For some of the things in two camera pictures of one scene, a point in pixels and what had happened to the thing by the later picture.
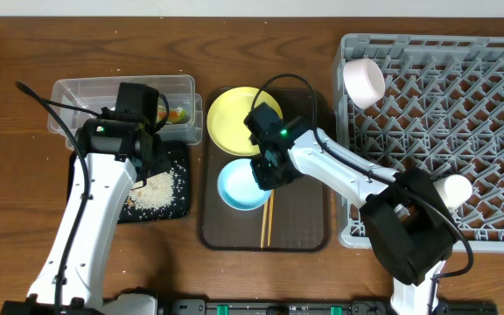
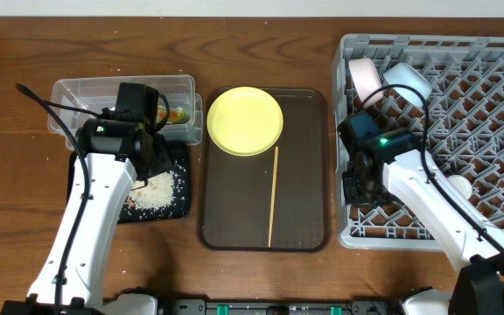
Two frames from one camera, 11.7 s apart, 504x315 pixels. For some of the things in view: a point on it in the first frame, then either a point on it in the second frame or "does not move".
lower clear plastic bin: [184, 126] does not move
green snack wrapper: [175, 115] does not move
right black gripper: [262, 180] → [351, 194]
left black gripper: [164, 155] does not move
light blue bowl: [238, 186] → [404, 73]
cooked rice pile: [157, 193] does not move
